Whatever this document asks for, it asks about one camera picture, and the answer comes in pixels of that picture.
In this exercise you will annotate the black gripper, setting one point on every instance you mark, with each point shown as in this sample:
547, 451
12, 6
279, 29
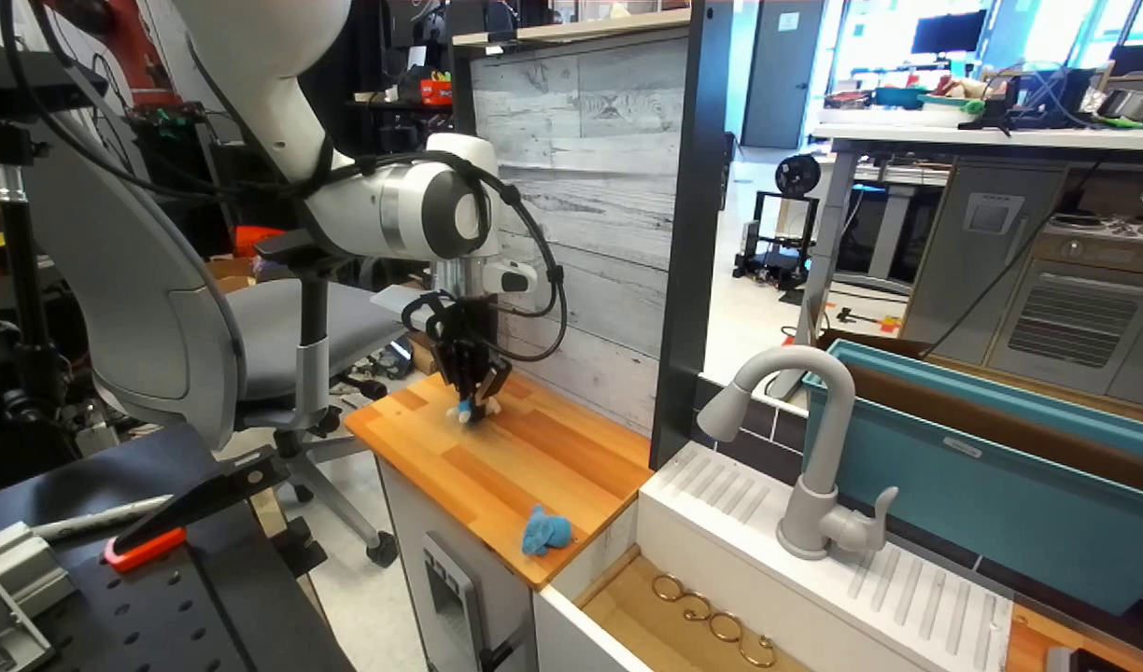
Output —
466, 336

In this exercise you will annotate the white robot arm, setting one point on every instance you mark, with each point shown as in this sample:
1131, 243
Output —
434, 205

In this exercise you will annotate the white toy sink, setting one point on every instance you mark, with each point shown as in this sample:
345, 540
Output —
713, 525

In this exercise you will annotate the wooden counter cabinet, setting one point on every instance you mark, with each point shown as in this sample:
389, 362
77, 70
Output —
460, 494

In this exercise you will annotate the grey wood backsplash panel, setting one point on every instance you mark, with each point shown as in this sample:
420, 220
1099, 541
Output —
613, 139

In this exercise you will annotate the grey office chair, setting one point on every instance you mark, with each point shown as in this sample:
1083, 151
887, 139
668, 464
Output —
172, 347

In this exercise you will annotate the black 3D printer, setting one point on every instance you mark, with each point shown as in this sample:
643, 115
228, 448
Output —
783, 229

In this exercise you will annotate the black red-tipped clamp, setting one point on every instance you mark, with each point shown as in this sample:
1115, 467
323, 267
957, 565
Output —
167, 528

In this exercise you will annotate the grey sink faucet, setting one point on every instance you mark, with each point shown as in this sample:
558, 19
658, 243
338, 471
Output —
814, 518

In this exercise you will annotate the black tripod stand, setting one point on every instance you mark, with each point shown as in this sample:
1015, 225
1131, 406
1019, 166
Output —
30, 84

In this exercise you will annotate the aluminium extrusion block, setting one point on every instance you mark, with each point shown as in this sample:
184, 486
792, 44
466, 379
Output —
30, 582

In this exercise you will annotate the grey metal cabinet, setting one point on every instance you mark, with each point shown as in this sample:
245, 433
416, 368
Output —
1038, 273

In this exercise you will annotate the teal bin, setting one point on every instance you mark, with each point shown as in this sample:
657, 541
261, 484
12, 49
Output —
1024, 479

